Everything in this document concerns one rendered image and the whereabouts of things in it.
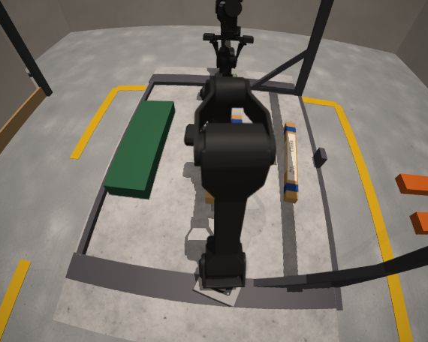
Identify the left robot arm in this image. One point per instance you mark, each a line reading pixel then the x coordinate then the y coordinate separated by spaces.
pixel 235 159

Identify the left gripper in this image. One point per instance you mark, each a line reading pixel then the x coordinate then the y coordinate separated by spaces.
pixel 189 135

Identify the brown rectangular pack with blue band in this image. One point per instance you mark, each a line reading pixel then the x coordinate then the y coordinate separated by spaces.
pixel 236 119

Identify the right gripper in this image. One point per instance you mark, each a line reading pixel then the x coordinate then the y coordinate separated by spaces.
pixel 212 38

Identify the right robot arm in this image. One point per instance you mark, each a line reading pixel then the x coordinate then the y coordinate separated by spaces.
pixel 227 58

